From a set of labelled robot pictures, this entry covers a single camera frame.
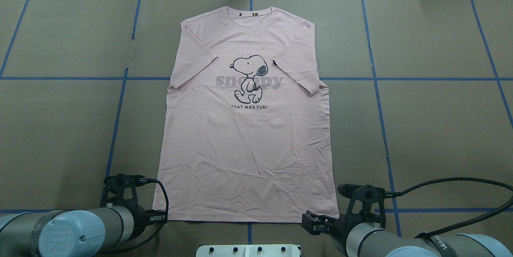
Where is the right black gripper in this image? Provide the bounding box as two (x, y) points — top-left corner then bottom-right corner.
(301, 210), (361, 249)

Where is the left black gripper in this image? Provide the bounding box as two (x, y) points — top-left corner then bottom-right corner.
(128, 205), (168, 240)

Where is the pink Snoopy t-shirt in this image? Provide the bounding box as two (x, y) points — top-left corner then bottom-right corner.
(158, 7), (339, 223)

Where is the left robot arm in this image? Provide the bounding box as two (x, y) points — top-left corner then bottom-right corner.
(0, 205), (167, 257)

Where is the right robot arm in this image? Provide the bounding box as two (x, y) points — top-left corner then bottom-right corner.
(301, 211), (512, 257)

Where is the blue tape cross strip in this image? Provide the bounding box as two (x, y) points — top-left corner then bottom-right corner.
(359, 0), (402, 237)

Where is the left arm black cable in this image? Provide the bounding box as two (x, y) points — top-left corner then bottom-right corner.
(96, 177), (170, 254)

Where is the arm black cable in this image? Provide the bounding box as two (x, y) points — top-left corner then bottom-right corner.
(96, 177), (170, 254)
(385, 177), (513, 238)

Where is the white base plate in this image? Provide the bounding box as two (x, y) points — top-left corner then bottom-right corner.
(196, 244), (302, 257)

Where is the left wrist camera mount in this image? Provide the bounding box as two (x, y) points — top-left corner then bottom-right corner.
(100, 173), (160, 209)

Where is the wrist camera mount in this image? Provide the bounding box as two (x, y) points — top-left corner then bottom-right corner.
(100, 173), (160, 209)
(337, 184), (397, 233)

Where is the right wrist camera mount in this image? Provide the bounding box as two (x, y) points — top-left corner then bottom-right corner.
(337, 184), (397, 233)

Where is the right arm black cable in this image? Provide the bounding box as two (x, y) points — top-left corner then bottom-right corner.
(385, 177), (513, 238)

